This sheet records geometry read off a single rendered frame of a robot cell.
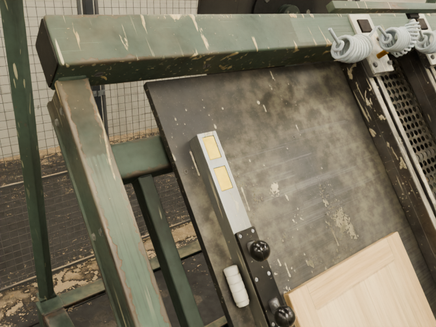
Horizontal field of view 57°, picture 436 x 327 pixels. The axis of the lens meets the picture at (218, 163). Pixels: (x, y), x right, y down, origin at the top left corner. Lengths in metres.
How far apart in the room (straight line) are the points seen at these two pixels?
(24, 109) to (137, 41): 0.54
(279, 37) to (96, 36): 0.46
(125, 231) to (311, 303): 0.46
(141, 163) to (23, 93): 0.50
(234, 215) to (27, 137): 0.71
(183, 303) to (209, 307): 1.99
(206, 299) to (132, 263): 2.21
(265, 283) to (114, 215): 0.33
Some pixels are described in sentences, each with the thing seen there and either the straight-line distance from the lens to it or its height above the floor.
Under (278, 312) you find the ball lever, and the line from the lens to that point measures 0.74.
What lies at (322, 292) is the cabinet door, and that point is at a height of 1.31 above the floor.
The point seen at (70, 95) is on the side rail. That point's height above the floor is 1.76.
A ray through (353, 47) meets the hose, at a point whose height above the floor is 1.83.
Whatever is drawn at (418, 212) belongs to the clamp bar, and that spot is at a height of 1.37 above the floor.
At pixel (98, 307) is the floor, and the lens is 2.93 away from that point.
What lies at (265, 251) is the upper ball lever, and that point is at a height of 1.52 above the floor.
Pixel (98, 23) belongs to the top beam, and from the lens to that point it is 0.81.
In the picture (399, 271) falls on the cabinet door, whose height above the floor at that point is 1.27.
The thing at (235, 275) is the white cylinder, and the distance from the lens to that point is 0.83.
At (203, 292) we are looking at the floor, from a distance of 2.96.
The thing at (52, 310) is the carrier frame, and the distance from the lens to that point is 1.77.
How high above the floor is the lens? 1.93
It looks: 23 degrees down
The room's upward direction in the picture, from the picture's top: 2 degrees clockwise
